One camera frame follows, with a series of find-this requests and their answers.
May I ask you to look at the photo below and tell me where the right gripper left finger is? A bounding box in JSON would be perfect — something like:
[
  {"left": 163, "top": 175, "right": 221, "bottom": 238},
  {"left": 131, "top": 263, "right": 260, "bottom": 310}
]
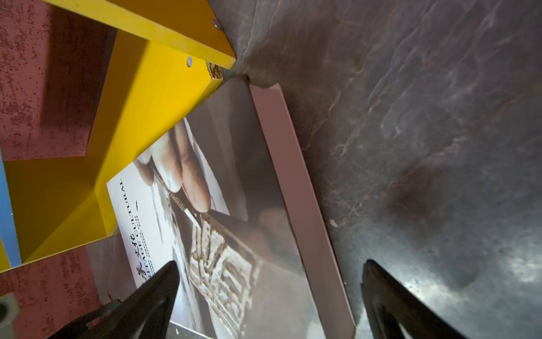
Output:
[{"left": 51, "top": 261, "right": 180, "bottom": 338}]

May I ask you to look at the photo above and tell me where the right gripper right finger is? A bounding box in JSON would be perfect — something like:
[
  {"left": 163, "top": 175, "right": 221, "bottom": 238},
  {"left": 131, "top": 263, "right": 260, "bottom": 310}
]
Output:
[{"left": 361, "top": 259, "right": 464, "bottom": 338}]

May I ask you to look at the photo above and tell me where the heritage culture photo book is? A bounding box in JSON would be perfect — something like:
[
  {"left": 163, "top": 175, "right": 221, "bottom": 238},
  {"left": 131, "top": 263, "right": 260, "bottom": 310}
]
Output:
[{"left": 107, "top": 77, "right": 356, "bottom": 338}]

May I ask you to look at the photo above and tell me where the yellow pink blue bookshelf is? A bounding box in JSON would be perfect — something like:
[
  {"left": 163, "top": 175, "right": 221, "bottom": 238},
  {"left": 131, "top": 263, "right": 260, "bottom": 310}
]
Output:
[{"left": 1, "top": 1, "right": 236, "bottom": 271}]

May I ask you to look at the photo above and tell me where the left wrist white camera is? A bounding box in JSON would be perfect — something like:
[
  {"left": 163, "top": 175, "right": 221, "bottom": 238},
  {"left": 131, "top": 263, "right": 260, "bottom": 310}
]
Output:
[{"left": 0, "top": 292, "right": 20, "bottom": 339}]

